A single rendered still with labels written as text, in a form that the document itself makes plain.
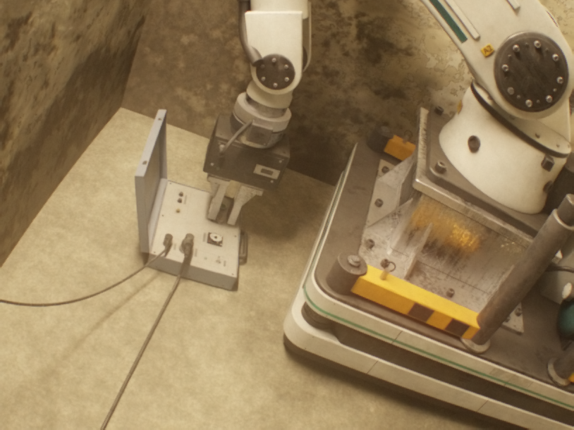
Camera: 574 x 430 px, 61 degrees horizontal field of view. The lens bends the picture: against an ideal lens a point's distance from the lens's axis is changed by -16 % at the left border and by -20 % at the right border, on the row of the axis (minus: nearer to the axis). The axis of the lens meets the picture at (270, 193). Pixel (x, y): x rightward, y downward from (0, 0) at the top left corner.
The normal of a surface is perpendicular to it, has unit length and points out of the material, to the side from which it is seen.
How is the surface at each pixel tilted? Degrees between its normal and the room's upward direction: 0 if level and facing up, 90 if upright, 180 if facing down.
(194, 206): 0
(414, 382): 90
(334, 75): 90
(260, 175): 90
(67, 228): 0
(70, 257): 0
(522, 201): 69
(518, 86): 90
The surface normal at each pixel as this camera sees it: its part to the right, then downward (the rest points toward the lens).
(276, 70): -0.22, 0.50
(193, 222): 0.33, -0.76
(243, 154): 0.00, 0.58
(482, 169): -0.48, -0.04
